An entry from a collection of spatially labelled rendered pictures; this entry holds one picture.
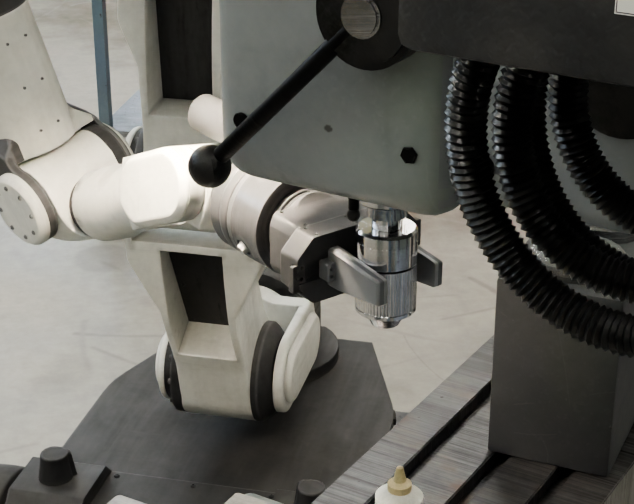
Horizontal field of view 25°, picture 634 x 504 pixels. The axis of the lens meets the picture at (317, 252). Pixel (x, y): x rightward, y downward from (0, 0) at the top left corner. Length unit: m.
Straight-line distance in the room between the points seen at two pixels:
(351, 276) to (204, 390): 0.98
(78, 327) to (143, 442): 1.62
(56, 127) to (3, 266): 2.67
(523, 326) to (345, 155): 0.44
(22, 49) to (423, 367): 2.22
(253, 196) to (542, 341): 0.34
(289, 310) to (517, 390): 0.81
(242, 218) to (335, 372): 1.16
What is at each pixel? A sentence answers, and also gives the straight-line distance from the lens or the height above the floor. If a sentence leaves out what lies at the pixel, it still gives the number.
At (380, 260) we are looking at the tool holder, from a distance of 1.08.
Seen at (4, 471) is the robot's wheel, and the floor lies 0.60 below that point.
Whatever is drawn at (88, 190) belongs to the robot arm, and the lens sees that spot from 1.41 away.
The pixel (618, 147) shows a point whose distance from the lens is 0.86.
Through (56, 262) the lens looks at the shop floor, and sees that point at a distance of 4.12.
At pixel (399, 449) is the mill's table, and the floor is 0.93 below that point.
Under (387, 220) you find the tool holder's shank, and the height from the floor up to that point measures 1.27.
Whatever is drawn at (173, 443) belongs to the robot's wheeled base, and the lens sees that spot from 2.14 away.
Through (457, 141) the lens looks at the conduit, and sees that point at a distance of 0.71.
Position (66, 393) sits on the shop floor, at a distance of 3.45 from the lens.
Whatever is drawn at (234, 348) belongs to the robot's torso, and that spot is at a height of 0.77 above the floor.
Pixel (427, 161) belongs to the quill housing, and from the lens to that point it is 0.94.
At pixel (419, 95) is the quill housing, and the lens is 0.92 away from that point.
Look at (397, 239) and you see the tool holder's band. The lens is 1.07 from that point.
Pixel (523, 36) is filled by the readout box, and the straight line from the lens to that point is 0.58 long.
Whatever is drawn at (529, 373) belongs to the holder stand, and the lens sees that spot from 1.38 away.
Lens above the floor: 1.69
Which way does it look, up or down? 24 degrees down
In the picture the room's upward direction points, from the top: straight up
